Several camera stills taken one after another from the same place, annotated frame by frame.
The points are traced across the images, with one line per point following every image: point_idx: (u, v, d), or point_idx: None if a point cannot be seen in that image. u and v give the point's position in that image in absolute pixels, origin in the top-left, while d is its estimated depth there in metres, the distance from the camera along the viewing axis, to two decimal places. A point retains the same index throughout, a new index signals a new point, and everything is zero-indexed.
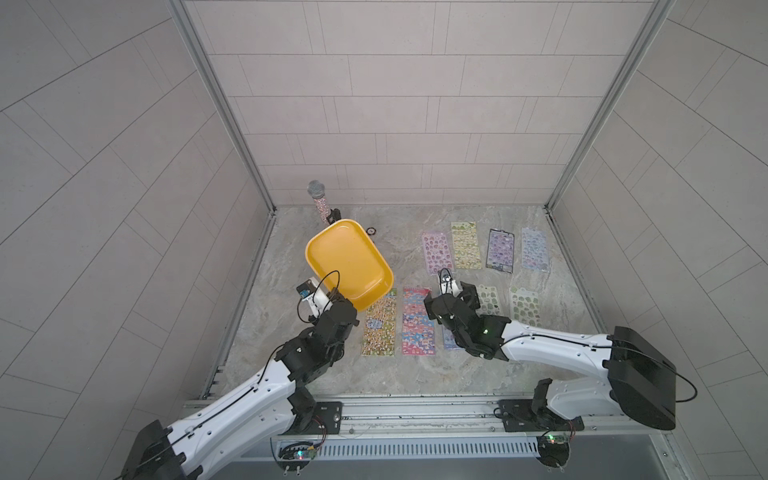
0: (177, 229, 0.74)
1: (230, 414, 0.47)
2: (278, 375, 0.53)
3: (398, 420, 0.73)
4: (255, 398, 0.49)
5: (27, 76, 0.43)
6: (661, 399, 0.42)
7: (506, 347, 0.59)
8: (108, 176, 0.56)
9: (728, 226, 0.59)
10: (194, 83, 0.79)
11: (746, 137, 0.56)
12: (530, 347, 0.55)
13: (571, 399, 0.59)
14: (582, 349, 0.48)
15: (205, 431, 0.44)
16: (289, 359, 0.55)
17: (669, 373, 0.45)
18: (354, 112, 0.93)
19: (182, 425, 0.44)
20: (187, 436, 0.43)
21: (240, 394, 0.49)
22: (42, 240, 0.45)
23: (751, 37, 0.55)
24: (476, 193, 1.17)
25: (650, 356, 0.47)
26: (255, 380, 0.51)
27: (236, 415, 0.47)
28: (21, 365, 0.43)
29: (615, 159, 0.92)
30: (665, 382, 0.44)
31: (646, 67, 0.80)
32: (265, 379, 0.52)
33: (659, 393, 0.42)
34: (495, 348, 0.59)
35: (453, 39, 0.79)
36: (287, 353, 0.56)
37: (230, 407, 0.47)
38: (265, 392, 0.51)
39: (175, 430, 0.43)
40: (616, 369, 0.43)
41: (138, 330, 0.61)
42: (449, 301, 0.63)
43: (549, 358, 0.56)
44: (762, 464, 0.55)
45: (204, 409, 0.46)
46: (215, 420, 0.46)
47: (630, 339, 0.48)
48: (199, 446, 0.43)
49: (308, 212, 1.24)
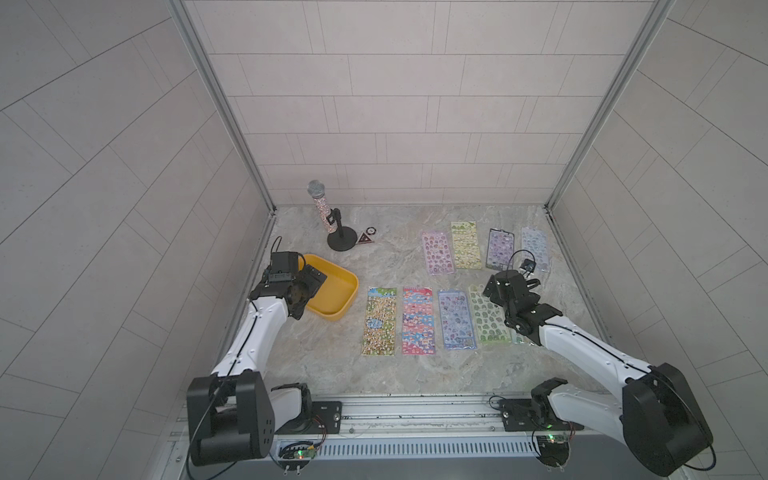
0: (177, 229, 0.74)
1: (257, 335, 0.49)
2: (268, 301, 0.56)
3: (398, 420, 0.73)
4: (264, 319, 0.52)
5: (26, 75, 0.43)
6: (673, 443, 0.41)
7: (544, 327, 0.60)
8: (109, 176, 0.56)
9: (728, 225, 0.60)
10: (194, 83, 0.79)
11: (746, 137, 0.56)
12: (566, 340, 0.56)
13: (570, 403, 0.61)
14: (614, 361, 0.48)
15: (249, 351, 0.46)
16: (266, 295, 0.58)
17: (698, 431, 0.42)
18: (355, 112, 0.93)
19: (224, 363, 0.44)
20: (236, 362, 0.44)
21: (251, 325, 0.51)
22: (42, 240, 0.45)
23: (751, 37, 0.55)
24: (476, 193, 1.17)
25: (687, 405, 0.44)
26: (254, 312, 0.54)
27: (262, 333, 0.50)
28: (21, 365, 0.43)
29: (615, 159, 0.92)
30: (688, 436, 0.41)
31: (646, 67, 0.80)
32: (260, 306, 0.55)
33: (673, 438, 0.41)
34: (533, 325, 0.63)
35: (453, 39, 0.79)
36: (259, 292, 0.59)
37: (253, 334, 0.49)
38: (267, 312, 0.54)
39: (223, 368, 0.43)
40: (640, 388, 0.42)
41: (139, 329, 0.61)
42: (511, 272, 0.69)
43: (581, 358, 0.54)
44: (761, 463, 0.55)
45: (230, 348, 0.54)
46: (248, 345, 0.47)
47: (671, 380, 0.45)
48: (254, 359, 0.45)
49: (308, 211, 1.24)
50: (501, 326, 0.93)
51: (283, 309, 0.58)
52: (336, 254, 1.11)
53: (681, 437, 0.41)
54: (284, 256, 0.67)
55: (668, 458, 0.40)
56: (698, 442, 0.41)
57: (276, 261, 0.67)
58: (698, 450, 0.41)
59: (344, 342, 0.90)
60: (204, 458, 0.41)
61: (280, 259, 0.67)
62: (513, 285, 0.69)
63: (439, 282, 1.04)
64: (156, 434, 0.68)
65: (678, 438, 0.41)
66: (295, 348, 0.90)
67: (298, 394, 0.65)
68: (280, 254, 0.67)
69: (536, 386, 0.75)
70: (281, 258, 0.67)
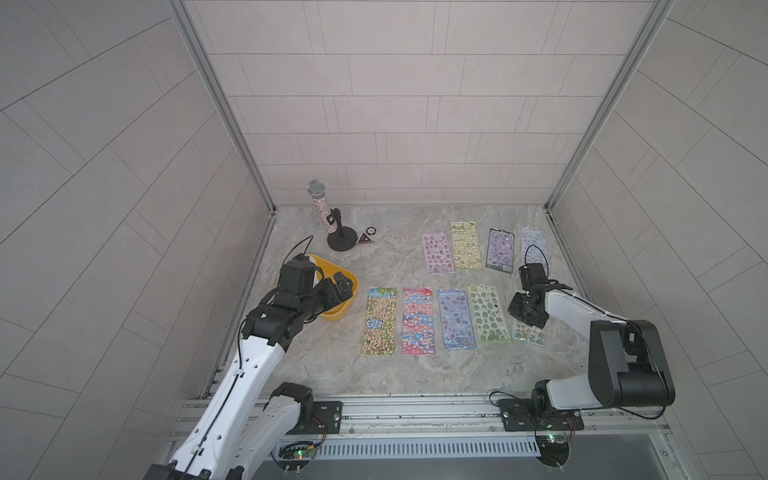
0: (177, 229, 0.74)
1: (230, 409, 0.42)
2: (258, 347, 0.48)
3: (398, 420, 0.73)
4: (246, 382, 0.45)
5: (26, 76, 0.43)
6: (628, 384, 0.44)
7: (549, 292, 0.67)
8: (109, 176, 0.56)
9: (728, 226, 0.59)
10: (194, 83, 0.79)
11: (746, 136, 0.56)
12: (562, 300, 0.63)
13: (565, 384, 0.62)
14: (597, 311, 0.53)
15: (215, 436, 0.40)
16: (259, 327, 0.50)
17: (659, 383, 0.44)
18: (355, 112, 0.93)
19: (185, 449, 0.39)
20: (197, 453, 0.39)
21: (229, 386, 0.44)
22: (41, 240, 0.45)
23: (751, 37, 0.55)
24: (476, 193, 1.17)
25: (655, 358, 0.45)
26: (237, 366, 0.46)
27: (236, 406, 0.43)
28: (21, 364, 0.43)
29: (615, 158, 0.93)
30: (647, 385, 0.44)
31: (646, 66, 0.80)
32: (245, 358, 0.47)
33: (630, 378, 0.44)
34: (542, 294, 0.69)
35: (452, 38, 0.78)
36: (253, 323, 0.50)
37: (226, 405, 0.42)
38: (252, 370, 0.46)
39: (182, 458, 0.38)
40: (608, 325, 0.47)
41: (139, 329, 0.61)
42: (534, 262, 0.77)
43: (574, 319, 0.58)
44: (761, 463, 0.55)
45: (198, 421, 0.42)
46: (218, 422, 0.41)
47: (644, 332, 0.48)
48: (217, 454, 0.39)
49: (308, 211, 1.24)
50: (501, 326, 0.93)
51: (273, 356, 0.49)
52: (336, 254, 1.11)
53: (640, 384, 0.44)
54: (295, 272, 0.55)
55: (618, 396, 0.44)
56: (658, 394, 0.44)
57: (285, 278, 0.56)
58: (656, 403, 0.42)
59: (344, 342, 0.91)
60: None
61: (290, 273, 0.55)
62: (530, 268, 0.79)
63: (439, 282, 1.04)
64: (156, 434, 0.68)
65: (636, 382, 0.44)
66: (295, 347, 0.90)
67: (295, 407, 0.63)
68: (292, 270, 0.55)
69: (538, 381, 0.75)
70: (291, 273, 0.55)
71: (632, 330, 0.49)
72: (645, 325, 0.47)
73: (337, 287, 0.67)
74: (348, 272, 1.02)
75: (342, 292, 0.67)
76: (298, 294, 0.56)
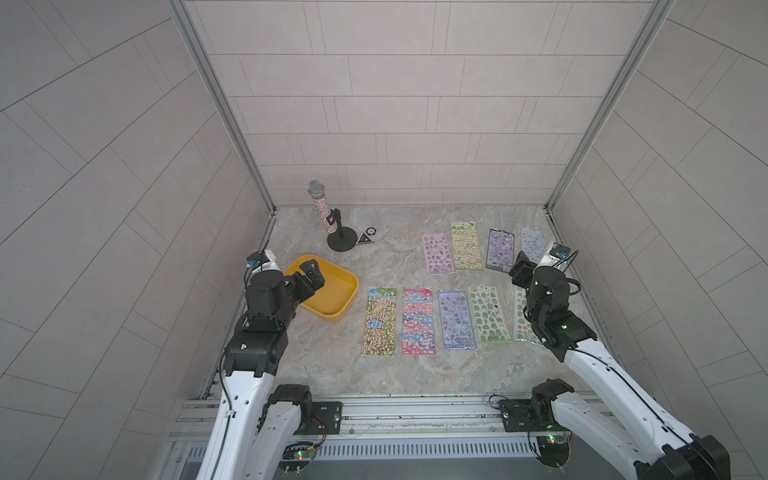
0: (177, 229, 0.74)
1: (230, 449, 0.41)
2: (244, 382, 0.46)
3: (398, 420, 0.73)
4: (239, 419, 0.43)
5: (27, 76, 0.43)
6: None
7: (575, 353, 0.55)
8: (109, 177, 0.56)
9: (728, 226, 0.59)
10: (194, 83, 0.79)
11: (746, 137, 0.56)
12: (600, 375, 0.51)
13: (583, 421, 0.58)
14: (652, 418, 0.44)
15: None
16: (242, 358, 0.48)
17: None
18: (355, 112, 0.93)
19: None
20: None
21: (222, 430, 0.42)
22: (42, 240, 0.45)
23: (751, 38, 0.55)
24: (476, 193, 1.17)
25: None
26: (226, 407, 0.44)
27: (236, 445, 0.42)
28: (22, 364, 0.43)
29: (614, 158, 0.92)
30: None
31: (646, 67, 0.80)
32: (234, 397, 0.45)
33: None
34: (557, 341, 0.57)
35: (453, 39, 0.79)
36: (236, 357, 0.48)
37: (225, 447, 0.41)
38: (244, 406, 0.44)
39: None
40: (678, 461, 0.39)
41: (138, 330, 0.61)
42: (561, 280, 0.57)
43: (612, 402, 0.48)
44: (761, 463, 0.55)
45: (198, 472, 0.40)
46: (220, 466, 0.40)
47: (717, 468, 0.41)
48: None
49: (308, 211, 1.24)
50: (500, 326, 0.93)
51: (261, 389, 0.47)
52: (336, 254, 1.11)
53: None
54: (261, 296, 0.50)
55: None
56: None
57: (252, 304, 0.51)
58: None
59: (344, 342, 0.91)
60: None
61: (256, 300, 0.51)
62: (553, 299, 0.59)
63: (439, 282, 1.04)
64: (156, 434, 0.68)
65: None
66: (295, 347, 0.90)
67: (296, 411, 0.64)
68: (258, 293, 0.50)
69: (539, 385, 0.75)
70: (258, 298, 0.50)
71: (697, 457, 0.44)
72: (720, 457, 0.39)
73: (308, 278, 0.64)
74: (344, 271, 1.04)
75: (314, 280, 0.64)
76: (272, 316, 0.52)
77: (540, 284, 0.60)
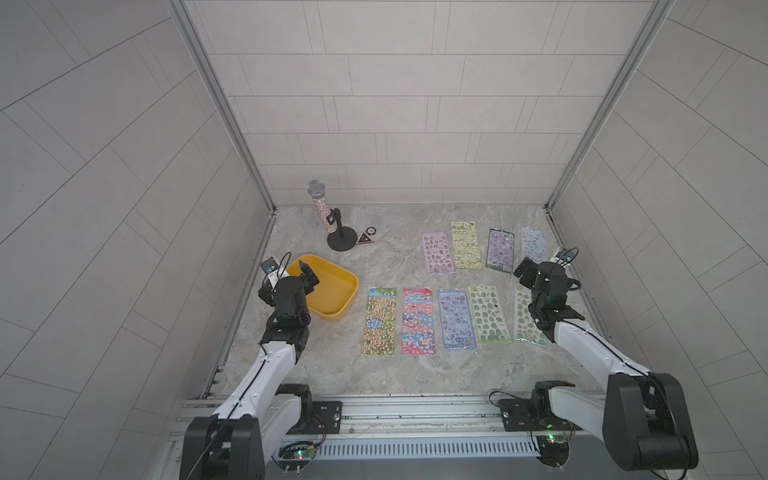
0: (177, 228, 0.74)
1: (261, 380, 0.50)
2: (278, 345, 0.58)
3: (398, 420, 0.73)
4: (272, 363, 0.54)
5: (26, 76, 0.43)
6: (647, 445, 0.41)
7: (559, 323, 0.62)
8: (109, 176, 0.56)
9: (728, 226, 0.59)
10: (194, 83, 0.79)
11: (746, 137, 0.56)
12: (576, 337, 0.58)
13: (569, 405, 0.60)
14: (614, 358, 0.49)
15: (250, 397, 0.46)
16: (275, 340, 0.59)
17: (679, 444, 0.41)
18: (354, 112, 0.93)
19: (225, 406, 0.44)
20: (235, 407, 0.44)
21: (257, 368, 0.52)
22: (42, 240, 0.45)
23: (751, 38, 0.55)
24: (476, 193, 1.17)
25: (675, 416, 0.41)
26: (262, 356, 0.55)
27: (267, 379, 0.50)
28: (21, 364, 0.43)
29: (614, 158, 0.92)
30: (667, 445, 0.41)
31: (646, 67, 0.80)
32: (269, 352, 0.56)
33: (649, 439, 0.41)
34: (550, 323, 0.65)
35: (452, 39, 0.79)
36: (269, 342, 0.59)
37: (257, 378, 0.50)
38: (276, 358, 0.55)
39: (222, 411, 0.44)
40: (628, 380, 0.43)
41: (138, 330, 0.61)
42: (559, 269, 0.66)
43: (587, 357, 0.54)
44: (761, 463, 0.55)
45: (233, 390, 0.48)
46: (251, 388, 0.48)
47: (665, 388, 0.45)
48: (253, 407, 0.45)
49: (308, 211, 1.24)
50: (500, 326, 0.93)
51: (288, 361, 0.58)
52: (336, 254, 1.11)
53: (660, 444, 0.41)
54: (287, 301, 0.61)
55: (638, 458, 0.40)
56: (681, 457, 0.40)
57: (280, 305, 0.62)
58: (677, 466, 0.41)
59: (344, 342, 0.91)
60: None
61: (283, 304, 0.62)
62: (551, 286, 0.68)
63: (439, 282, 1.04)
64: (156, 434, 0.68)
65: (655, 441, 0.41)
66: None
67: (297, 402, 0.64)
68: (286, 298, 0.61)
69: (540, 381, 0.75)
70: (284, 303, 0.62)
71: (652, 384, 0.45)
72: (667, 380, 0.43)
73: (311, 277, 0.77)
74: (345, 271, 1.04)
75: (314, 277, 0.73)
76: (296, 316, 0.65)
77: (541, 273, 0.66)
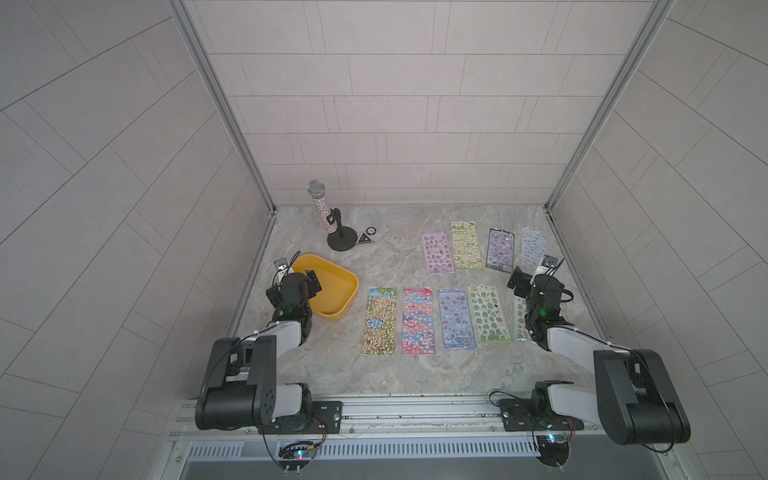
0: (177, 228, 0.74)
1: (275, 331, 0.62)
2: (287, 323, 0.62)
3: (398, 420, 0.73)
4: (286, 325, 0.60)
5: (27, 75, 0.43)
6: (640, 415, 0.42)
7: (551, 329, 0.66)
8: (109, 176, 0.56)
9: (728, 225, 0.60)
10: (194, 83, 0.79)
11: (746, 136, 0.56)
12: (564, 334, 0.62)
13: (567, 391, 0.61)
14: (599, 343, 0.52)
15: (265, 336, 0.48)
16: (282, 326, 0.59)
17: (667, 414, 0.42)
18: (355, 112, 0.93)
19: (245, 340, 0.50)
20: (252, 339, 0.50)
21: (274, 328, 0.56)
22: (42, 240, 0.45)
23: (752, 37, 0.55)
24: (476, 193, 1.17)
25: (661, 387, 0.44)
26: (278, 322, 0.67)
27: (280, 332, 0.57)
28: (21, 364, 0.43)
29: (614, 158, 0.92)
30: (657, 415, 0.42)
31: (646, 66, 0.80)
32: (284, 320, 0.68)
33: (640, 410, 0.42)
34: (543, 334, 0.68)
35: (452, 39, 0.79)
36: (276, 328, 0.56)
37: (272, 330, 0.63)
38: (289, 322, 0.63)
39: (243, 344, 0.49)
40: (614, 355, 0.46)
41: (139, 329, 0.61)
42: (553, 283, 0.69)
43: (576, 351, 0.58)
44: (760, 463, 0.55)
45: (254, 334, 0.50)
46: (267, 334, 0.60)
47: (648, 362, 0.48)
48: None
49: (308, 211, 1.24)
50: (501, 326, 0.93)
51: (294, 339, 0.64)
52: (336, 254, 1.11)
53: (651, 413, 0.42)
54: (292, 290, 0.70)
55: (632, 428, 0.41)
56: (670, 427, 0.41)
57: (286, 294, 0.70)
58: (668, 435, 0.41)
59: (344, 342, 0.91)
60: (211, 422, 0.42)
61: (289, 293, 0.70)
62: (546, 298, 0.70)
63: (439, 282, 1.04)
64: (156, 434, 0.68)
65: (646, 411, 0.42)
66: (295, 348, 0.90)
67: (299, 392, 0.66)
68: (291, 288, 0.69)
69: (539, 381, 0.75)
70: (290, 291, 0.70)
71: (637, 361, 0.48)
72: (649, 356, 0.46)
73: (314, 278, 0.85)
74: (344, 271, 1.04)
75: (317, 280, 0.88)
76: (300, 304, 0.72)
77: (536, 285, 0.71)
